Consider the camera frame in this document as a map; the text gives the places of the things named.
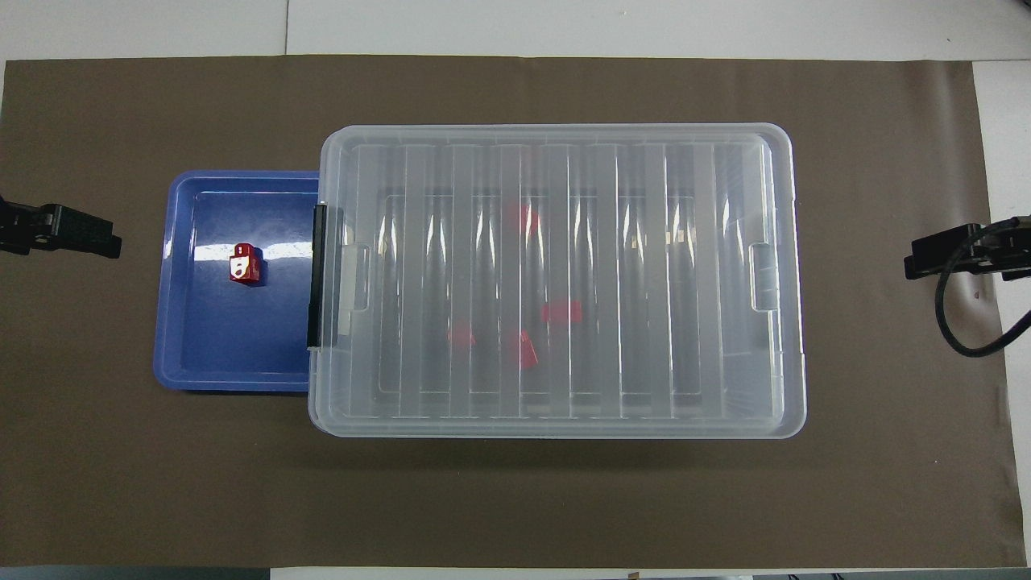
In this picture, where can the clear ribbed box lid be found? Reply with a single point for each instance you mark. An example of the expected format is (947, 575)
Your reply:
(644, 242)

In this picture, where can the black box latch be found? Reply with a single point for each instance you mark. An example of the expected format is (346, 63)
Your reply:
(317, 274)

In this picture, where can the red block with white print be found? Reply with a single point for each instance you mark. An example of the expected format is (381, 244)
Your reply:
(245, 266)

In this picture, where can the blue plastic tray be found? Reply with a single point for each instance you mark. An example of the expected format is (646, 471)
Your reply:
(233, 346)

